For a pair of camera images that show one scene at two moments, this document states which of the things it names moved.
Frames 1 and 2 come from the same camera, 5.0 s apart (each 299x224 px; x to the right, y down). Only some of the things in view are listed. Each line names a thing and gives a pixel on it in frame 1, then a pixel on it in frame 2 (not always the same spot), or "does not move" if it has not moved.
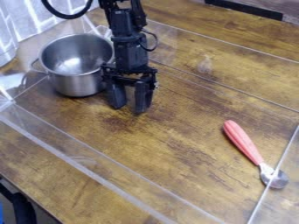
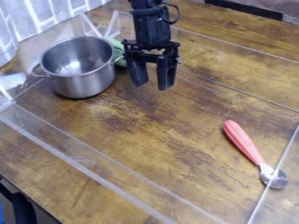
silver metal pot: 73,59 does not move
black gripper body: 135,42 -> 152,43
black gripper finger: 116,91 -> 139,73
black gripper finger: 143,95 -> 165,71
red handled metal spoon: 273,177 does not move
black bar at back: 247,10 does not move
